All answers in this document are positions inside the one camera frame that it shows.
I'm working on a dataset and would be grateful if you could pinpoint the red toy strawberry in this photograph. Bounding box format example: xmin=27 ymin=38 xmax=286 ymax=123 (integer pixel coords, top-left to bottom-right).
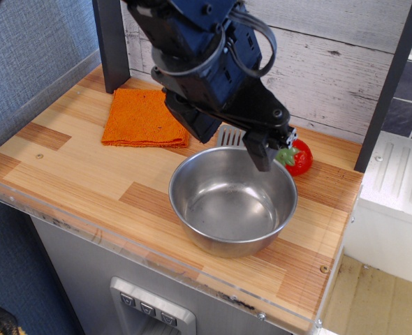
xmin=275 ymin=139 xmax=314 ymax=177

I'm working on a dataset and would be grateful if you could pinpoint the grey control panel with buttons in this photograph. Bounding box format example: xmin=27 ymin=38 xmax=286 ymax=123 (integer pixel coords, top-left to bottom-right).
xmin=110 ymin=276 xmax=197 ymax=334

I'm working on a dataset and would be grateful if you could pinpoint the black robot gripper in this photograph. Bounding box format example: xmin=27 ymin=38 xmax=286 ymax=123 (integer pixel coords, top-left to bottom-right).
xmin=151 ymin=19 xmax=291 ymax=173

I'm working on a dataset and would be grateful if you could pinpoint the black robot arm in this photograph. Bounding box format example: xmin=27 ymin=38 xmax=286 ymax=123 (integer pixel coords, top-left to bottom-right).
xmin=127 ymin=1 xmax=296 ymax=172

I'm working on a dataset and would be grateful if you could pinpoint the orange cloth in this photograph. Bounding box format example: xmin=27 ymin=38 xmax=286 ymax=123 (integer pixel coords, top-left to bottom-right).
xmin=101 ymin=89 xmax=189 ymax=148

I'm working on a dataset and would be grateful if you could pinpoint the grey slotted spatula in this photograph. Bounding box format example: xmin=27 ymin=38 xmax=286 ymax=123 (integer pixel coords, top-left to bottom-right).
xmin=216 ymin=124 xmax=246 ymax=149

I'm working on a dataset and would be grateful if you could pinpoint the stainless steel pot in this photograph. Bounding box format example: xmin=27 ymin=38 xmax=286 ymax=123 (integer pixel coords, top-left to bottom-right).
xmin=168 ymin=147 xmax=298 ymax=258

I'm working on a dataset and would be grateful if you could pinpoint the white ribbed cabinet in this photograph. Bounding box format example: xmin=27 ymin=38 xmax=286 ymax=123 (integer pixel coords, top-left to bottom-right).
xmin=344 ymin=132 xmax=412 ymax=282

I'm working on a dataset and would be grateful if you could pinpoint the dark grey right post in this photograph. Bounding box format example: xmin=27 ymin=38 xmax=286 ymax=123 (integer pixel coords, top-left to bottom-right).
xmin=354 ymin=2 xmax=412 ymax=173

